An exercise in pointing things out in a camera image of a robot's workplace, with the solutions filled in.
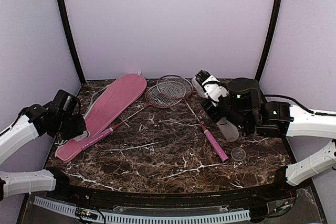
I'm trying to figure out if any black frame post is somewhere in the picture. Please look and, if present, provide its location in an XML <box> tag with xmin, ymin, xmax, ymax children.
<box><xmin>255</xmin><ymin>0</ymin><xmax>281</xmax><ymax>81</ymax></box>
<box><xmin>57</xmin><ymin>0</ymin><xmax>86</xmax><ymax>85</ymax></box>

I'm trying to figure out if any pink racket cover bag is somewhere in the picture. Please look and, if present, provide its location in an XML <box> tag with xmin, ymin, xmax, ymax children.
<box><xmin>55</xmin><ymin>73</ymin><xmax>147</xmax><ymax>162</ymax></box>

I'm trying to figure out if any small circuit board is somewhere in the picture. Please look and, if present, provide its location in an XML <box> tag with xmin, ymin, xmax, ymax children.
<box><xmin>75</xmin><ymin>208</ymin><xmax>98</xmax><ymax>221</ymax></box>

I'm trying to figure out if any left black frame post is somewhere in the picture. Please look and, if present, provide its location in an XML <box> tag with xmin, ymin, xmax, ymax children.
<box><xmin>57</xmin><ymin>0</ymin><xmax>86</xmax><ymax>85</ymax></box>

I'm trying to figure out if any right black frame post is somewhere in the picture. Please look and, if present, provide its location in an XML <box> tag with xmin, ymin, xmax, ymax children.
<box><xmin>255</xmin><ymin>0</ymin><xmax>281</xmax><ymax>81</ymax></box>

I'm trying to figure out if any white shuttlecock tube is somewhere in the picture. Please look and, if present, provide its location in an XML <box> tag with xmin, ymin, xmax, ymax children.
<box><xmin>192</xmin><ymin>76</ymin><xmax>239</xmax><ymax>142</ymax></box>

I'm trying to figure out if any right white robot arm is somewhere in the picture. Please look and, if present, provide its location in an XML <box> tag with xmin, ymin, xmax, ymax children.
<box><xmin>201</xmin><ymin>76</ymin><xmax>335</xmax><ymax>200</ymax></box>

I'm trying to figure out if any clear plastic tube lid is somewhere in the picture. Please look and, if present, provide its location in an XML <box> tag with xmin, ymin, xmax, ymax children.
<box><xmin>231</xmin><ymin>147</ymin><xmax>246</xmax><ymax>161</ymax></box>

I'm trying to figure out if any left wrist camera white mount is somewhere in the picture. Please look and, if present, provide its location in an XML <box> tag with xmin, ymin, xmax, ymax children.
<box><xmin>48</xmin><ymin>89</ymin><xmax>81</xmax><ymax>119</ymax></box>

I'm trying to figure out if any red racket with visible handle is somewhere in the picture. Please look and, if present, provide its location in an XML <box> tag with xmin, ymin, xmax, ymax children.
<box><xmin>157</xmin><ymin>75</ymin><xmax>228</xmax><ymax>162</ymax></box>

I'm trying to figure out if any black front table rail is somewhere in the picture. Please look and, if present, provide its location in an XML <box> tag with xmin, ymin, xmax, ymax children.
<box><xmin>43</xmin><ymin>180</ymin><xmax>297</xmax><ymax>209</ymax></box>

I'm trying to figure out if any white slotted cable duct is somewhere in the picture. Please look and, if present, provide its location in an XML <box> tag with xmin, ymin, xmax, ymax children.
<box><xmin>33</xmin><ymin>196</ymin><xmax>250</xmax><ymax>224</ymax></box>

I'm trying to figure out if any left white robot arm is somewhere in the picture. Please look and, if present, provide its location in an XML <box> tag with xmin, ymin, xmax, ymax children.
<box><xmin>1</xmin><ymin>103</ymin><xmax>86</xmax><ymax>201</ymax></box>

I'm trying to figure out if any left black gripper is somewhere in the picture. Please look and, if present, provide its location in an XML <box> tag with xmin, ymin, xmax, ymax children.
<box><xmin>55</xmin><ymin>113</ymin><xmax>87</xmax><ymax>140</ymax></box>

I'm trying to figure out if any red racket underneath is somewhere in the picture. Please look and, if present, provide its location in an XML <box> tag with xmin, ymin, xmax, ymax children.
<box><xmin>80</xmin><ymin>84</ymin><xmax>181</xmax><ymax>151</ymax></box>

